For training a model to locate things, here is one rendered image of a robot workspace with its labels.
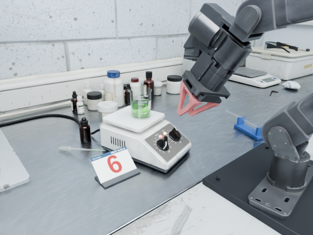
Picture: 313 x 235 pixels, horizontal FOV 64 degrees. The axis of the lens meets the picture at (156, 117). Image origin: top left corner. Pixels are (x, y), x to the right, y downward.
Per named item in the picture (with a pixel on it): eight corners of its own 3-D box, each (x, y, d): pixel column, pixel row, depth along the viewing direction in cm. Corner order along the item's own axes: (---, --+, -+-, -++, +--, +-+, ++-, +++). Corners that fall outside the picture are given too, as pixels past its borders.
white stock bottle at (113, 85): (122, 101, 101) (121, 68, 96) (125, 107, 95) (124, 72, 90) (104, 102, 99) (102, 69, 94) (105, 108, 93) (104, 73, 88)
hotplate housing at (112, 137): (191, 150, 66) (194, 122, 63) (166, 175, 56) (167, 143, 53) (125, 129, 77) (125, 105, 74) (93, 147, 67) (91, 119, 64)
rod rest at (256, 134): (265, 138, 74) (268, 127, 72) (256, 140, 73) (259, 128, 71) (241, 125, 82) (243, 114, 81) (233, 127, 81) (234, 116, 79)
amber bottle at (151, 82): (154, 96, 108) (155, 70, 104) (153, 99, 104) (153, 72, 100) (144, 95, 109) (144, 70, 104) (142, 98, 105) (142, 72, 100)
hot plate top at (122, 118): (166, 117, 66) (166, 114, 66) (139, 133, 57) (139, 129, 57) (130, 107, 72) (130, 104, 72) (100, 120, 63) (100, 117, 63)
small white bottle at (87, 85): (90, 106, 95) (88, 83, 92) (82, 104, 96) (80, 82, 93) (94, 103, 98) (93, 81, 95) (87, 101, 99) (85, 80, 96)
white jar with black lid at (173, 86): (184, 93, 113) (185, 77, 111) (172, 95, 110) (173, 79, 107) (174, 89, 119) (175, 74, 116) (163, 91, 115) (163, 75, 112)
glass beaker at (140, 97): (150, 113, 67) (150, 83, 64) (153, 121, 62) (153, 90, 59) (127, 114, 66) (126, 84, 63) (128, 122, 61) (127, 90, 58)
